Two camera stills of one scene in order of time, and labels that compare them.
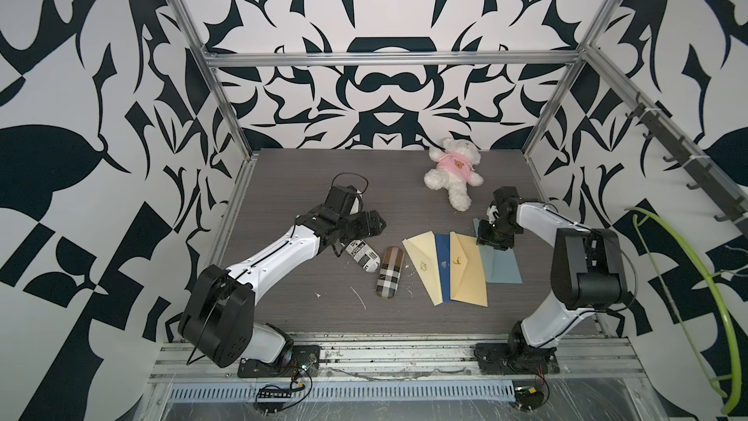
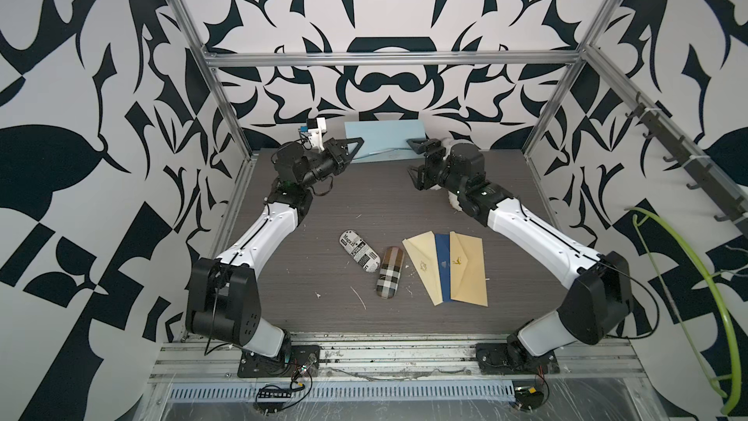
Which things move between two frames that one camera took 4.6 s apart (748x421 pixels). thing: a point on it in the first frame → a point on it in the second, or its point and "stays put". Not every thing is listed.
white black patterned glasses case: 364,254 stays put
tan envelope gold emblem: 466,270 stays put
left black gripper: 374,229 → 334,158
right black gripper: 483,237 → 424,178
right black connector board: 528,398 stays put
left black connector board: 273,406 stays put
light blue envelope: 500,266 → 386,140
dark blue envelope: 443,254 stays put
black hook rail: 696,172 stays put
